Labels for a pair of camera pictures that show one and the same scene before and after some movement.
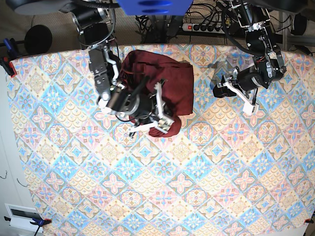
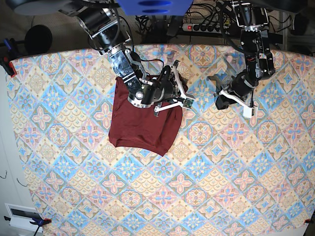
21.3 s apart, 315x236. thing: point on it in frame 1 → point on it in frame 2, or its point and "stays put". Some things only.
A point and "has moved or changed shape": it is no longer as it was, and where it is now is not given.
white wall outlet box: x=20 y=217 stays put
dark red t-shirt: x=176 y=79 has moved or changed shape
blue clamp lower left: x=38 y=222 stays put
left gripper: x=148 y=109 → x=165 y=90
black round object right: x=299 y=25 stays put
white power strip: x=204 y=28 stays put
